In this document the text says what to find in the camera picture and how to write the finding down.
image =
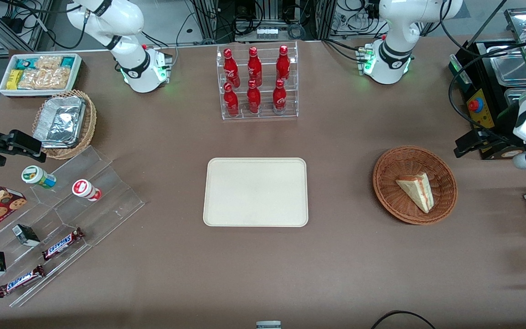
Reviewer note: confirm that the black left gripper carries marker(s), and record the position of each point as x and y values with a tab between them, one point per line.
497	140

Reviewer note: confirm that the triangular sandwich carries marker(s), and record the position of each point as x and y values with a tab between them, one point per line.
418	192

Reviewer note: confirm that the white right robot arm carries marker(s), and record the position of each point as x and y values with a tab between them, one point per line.
131	68

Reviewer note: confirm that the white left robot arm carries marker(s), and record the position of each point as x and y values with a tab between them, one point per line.
388	59

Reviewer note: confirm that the light wicker basket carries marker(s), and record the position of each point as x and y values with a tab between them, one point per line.
90	123

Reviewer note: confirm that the brown wicker basket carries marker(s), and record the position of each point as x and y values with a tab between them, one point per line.
388	192

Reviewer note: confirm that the beige plastic serving tray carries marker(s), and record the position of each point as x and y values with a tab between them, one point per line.
256	192

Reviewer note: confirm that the black food warmer cabinet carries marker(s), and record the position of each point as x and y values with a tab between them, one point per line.
486	121

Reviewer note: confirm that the green lid yogurt cup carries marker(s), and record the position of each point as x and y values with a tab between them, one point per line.
37	176

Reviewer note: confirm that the red emergency stop button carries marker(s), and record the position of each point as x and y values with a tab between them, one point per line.
475	105

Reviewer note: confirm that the aluminium foil container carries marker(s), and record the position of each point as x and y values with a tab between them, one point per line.
60	121

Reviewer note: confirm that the steel food pan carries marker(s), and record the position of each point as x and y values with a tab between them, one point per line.
514	96
512	71

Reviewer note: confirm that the white rectangular snack bin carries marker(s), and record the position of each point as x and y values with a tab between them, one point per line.
39	93

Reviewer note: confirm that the yellow snack packet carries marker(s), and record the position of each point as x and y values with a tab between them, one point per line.
14	80

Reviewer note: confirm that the clear cracker bag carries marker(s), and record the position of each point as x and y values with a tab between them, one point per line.
48	62
58	78
31	79

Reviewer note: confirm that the red lid yogurt cup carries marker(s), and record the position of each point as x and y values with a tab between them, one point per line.
85	189

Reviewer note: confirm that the teal snack packet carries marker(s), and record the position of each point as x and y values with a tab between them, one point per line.
67	61
25	63

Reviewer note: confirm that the Snickers chocolate bar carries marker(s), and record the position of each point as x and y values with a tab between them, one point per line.
62	243
21	281

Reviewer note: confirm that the clear acrylic stepped stand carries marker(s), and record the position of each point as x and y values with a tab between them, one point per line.
103	205

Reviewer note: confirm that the red cola bottle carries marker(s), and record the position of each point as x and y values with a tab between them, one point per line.
254	98
283	65
230	68
280	97
231	101
254	67

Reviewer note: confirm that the clear acrylic bottle rack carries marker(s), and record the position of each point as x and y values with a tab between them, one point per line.
265	114

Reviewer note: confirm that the white power strip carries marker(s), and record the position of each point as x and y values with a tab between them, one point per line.
267	33

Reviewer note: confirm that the grey device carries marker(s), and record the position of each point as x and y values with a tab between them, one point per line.
268	325

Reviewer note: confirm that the aluminium frame rack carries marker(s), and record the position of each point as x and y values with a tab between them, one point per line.
208	18

